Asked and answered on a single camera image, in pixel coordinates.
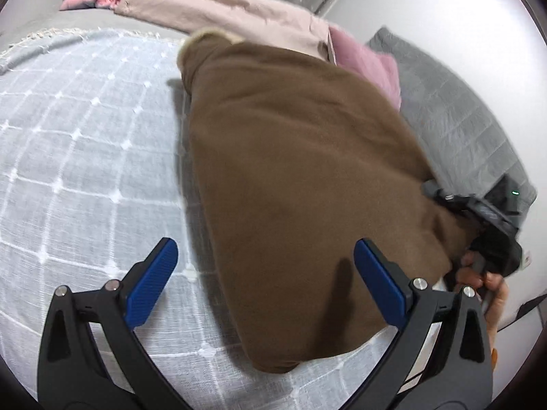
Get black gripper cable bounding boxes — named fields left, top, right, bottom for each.
left=498, top=294, right=547, bottom=334

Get pale beige duvet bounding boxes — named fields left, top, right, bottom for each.
left=113, top=0, right=333, bottom=63

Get brown coat with fur collar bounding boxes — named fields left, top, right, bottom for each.
left=177, top=28, right=484, bottom=375

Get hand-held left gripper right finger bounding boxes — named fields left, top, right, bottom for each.
left=342, top=239, right=494, bottom=410

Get person's right hand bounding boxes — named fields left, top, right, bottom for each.
left=453, top=251, right=510, bottom=343

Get grey white checked blanket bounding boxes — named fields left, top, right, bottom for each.
left=0, top=28, right=442, bottom=410

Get pink velvet pillow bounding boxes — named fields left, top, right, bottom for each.
left=326, top=26, right=403, bottom=110

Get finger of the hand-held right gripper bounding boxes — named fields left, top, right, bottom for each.
left=422, top=179, right=471, bottom=223

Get grey quilted pillow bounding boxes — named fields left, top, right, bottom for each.
left=364, top=27, right=538, bottom=206

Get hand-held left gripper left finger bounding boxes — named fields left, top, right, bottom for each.
left=38, top=237, right=193, bottom=410

